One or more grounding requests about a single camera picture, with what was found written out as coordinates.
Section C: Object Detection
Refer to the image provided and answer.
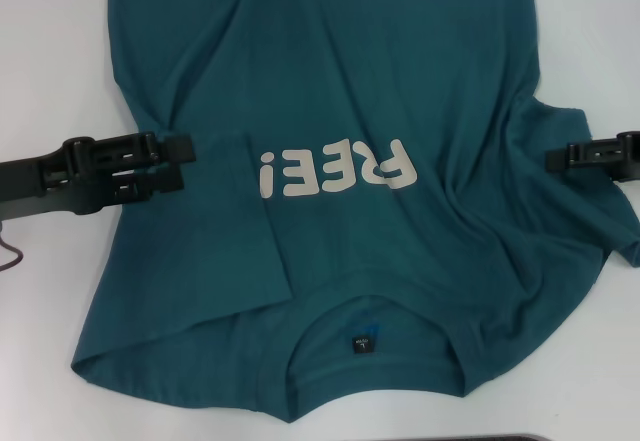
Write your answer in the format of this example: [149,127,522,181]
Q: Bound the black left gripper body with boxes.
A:
[0,134,120,223]

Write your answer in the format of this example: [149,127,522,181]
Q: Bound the teal t-shirt with beige print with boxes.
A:
[68,0,640,411]

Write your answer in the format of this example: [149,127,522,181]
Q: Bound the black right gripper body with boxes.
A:
[599,130,640,183]

